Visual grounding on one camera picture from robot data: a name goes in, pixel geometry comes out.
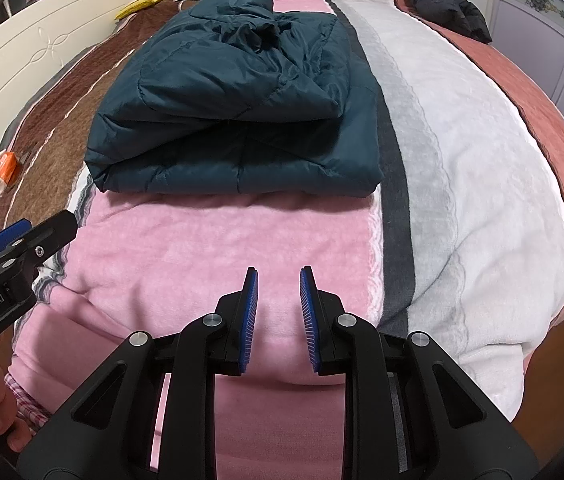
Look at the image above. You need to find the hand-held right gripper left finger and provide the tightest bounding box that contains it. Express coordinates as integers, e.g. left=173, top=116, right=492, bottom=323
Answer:
left=16, top=266, right=261, bottom=480

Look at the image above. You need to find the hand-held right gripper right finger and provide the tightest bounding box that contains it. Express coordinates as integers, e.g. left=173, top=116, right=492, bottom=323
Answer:
left=299, top=265, right=542, bottom=480

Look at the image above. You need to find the dark teal puffer jacket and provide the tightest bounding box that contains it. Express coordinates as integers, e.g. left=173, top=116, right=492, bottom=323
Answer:
left=84, top=0, right=383, bottom=196

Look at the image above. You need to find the orange packet in clear plastic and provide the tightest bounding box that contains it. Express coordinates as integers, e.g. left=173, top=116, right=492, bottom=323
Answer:
left=0, top=150, right=24, bottom=201

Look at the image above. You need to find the pink white striped fleece blanket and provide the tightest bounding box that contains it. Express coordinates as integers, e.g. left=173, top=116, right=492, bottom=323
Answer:
left=9, top=0, right=564, bottom=480

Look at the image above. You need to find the brown patterned bedspread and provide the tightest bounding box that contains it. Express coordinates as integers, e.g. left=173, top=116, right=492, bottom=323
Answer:
left=0, top=0, right=197, bottom=241

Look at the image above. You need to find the pink plaid cloth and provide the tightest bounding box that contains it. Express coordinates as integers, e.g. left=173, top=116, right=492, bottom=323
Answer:
left=4, top=371, right=56, bottom=437

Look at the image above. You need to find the cream wooden headboard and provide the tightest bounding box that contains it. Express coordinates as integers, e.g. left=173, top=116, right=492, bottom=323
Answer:
left=0, top=0, right=130, bottom=196

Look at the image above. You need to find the yellow pillow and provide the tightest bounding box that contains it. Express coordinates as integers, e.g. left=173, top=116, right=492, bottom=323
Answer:
left=114, top=0, right=183, bottom=21

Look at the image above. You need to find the black puffer jacket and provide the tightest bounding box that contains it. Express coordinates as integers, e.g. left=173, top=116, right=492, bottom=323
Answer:
left=394, top=0, right=493, bottom=44

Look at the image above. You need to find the white patterned wardrobe door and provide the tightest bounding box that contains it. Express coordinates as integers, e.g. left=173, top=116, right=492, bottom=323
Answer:
left=490, top=0, right=564, bottom=107

